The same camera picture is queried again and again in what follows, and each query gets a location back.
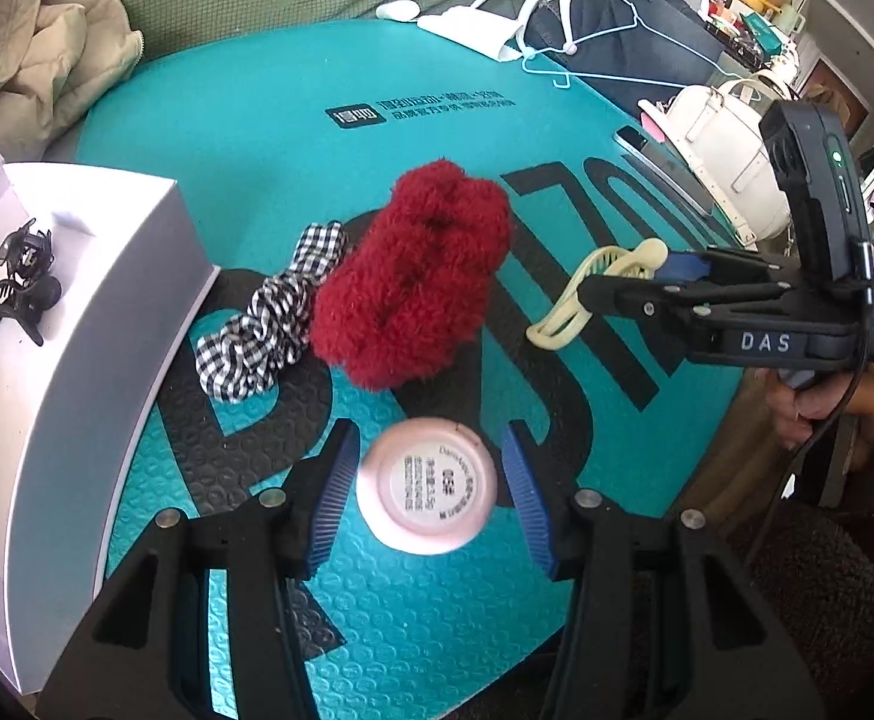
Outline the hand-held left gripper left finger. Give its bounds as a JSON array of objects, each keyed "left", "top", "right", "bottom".
[{"left": 35, "top": 420, "right": 363, "bottom": 720}]

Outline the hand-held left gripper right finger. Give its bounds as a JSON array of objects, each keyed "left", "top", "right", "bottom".
[{"left": 500, "top": 424, "right": 828, "bottom": 720}]

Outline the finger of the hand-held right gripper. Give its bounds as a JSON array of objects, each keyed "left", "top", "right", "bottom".
[
  {"left": 657, "top": 247, "right": 805, "bottom": 293},
  {"left": 579, "top": 274, "right": 790, "bottom": 323}
]

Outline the beige hair claw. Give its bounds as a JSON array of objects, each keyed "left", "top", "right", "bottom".
[{"left": 527, "top": 238, "right": 670, "bottom": 350}]

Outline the pink round compact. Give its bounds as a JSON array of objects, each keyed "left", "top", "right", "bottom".
[{"left": 356, "top": 416, "right": 499, "bottom": 556}]

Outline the white gift box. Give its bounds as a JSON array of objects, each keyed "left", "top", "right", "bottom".
[{"left": 0, "top": 82, "right": 222, "bottom": 695}]

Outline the large black hair claw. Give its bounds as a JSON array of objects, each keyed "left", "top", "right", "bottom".
[{"left": 0, "top": 274, "right": 63, "bottom": 347}]

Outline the small black hair claw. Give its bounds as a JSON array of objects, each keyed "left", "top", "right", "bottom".
[{"left": 0, "top": 219, "right": 57, "bottom": 278}]

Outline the person's right hand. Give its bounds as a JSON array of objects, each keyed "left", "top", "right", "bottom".
[{"left": 767, "top": 371, "right": 869, "bottom": 458}]

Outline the smartphone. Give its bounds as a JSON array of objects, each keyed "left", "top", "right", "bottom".
[{"left": 612, "top": 124, "right": 715, "bottom": 215}]

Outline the white leather backpack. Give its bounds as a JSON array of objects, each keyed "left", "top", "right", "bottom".
[{"left": 662, "top": 75, "right": 801, "bottom": 245}]

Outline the black white checkered scrunchie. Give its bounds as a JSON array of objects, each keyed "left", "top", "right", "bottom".
[{"left": 195, "top": 221, "right": 349, "bottom": 402}]

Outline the dark denim garment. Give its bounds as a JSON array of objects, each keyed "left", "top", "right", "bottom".
[{"left": 522, "top": 0, "right": 730, "bottom": 110}]

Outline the red fluffy scrunchie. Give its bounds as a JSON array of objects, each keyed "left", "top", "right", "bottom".
[{"left": 309, "top": 157, "right": 514, "bottom": 391}]

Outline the dark brown fleece cloth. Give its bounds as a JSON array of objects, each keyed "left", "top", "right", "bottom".
[{"left": 617, "top": 495, "right": 874, "bottom": 720}]

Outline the cluttered shelf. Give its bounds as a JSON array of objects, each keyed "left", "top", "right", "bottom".
[{"left": 699, "top": 0, "right": 813, "bottom": 68}]

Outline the white folded cloth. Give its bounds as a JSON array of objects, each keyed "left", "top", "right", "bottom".
[{"left": 416, "top": 4, "right": 528, "bottom": 61}]

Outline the teal bubble mailer mat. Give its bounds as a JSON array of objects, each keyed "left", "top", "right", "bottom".
[{"left": 73, "top": 15, "right": 753, "bottom": 720}]

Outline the beige down jacket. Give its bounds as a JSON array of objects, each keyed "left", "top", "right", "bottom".
[{"left": 0, "top": 0, "right": 145, "bottom": 162}]

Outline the light blue wire hanger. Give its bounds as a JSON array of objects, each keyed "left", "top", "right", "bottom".
[{"left": 522, "top": 0, "right": 738, "bottom": 87}]

